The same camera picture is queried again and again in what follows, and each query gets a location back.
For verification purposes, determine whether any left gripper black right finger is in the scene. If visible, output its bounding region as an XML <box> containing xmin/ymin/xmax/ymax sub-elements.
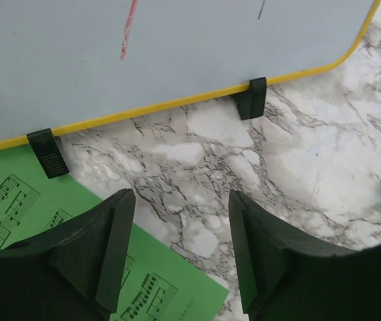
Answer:
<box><xmin>228</xmin><ymin>191</ymin><xmax>381</xmax><ymax>320</ymax></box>

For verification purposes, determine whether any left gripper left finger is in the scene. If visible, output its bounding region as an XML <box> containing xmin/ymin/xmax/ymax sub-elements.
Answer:
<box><xmin>0</xmin><ymin>189</ymin><xmax>136</xmax><ymax>320</ymax></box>

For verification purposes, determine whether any green sheet music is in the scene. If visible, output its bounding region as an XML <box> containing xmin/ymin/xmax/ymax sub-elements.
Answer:
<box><xmin>0</xmin><ymin>146</ymin><xmax>228</xmax><ymax>320</ymax></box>

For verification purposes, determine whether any yellow framed whiteboard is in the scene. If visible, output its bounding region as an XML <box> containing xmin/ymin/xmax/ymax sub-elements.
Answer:
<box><xmin>0</xmin><ymin>1</ymin><xmax>379</xmax><ymax>177</ymax></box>

